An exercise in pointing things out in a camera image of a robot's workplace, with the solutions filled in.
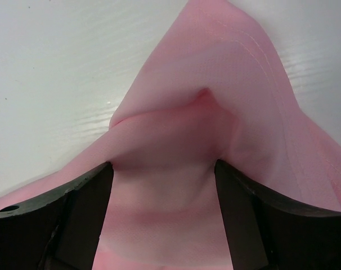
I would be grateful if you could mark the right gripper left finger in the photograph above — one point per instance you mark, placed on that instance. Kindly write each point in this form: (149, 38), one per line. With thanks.
(59, 229)

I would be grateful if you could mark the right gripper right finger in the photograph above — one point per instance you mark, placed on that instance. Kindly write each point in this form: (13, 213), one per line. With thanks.
(267, 230)

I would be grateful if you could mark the pink t-shirt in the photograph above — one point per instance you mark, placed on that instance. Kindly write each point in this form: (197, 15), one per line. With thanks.
(213, 88)

